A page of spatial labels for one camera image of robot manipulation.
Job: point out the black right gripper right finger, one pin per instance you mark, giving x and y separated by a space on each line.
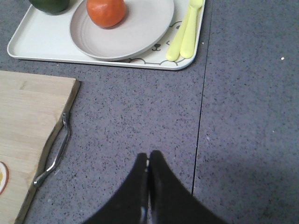
171 202

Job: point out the green lime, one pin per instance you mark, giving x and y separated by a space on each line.
50 6

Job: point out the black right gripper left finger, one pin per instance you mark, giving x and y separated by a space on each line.
129 205

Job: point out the beige round plate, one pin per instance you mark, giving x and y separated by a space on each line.
145 24

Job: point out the white rectangular bear tray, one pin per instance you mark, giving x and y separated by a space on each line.
45 37

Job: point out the orange slice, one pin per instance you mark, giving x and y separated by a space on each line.
4 176

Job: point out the wooden cutting board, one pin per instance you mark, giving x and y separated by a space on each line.
31 116

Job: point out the orange mandarin fruit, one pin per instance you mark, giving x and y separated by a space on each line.
106 13

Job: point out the yellow plastic fork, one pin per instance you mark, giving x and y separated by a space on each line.
173 52

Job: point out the yellow plastic spoon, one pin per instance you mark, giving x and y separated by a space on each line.
188 42

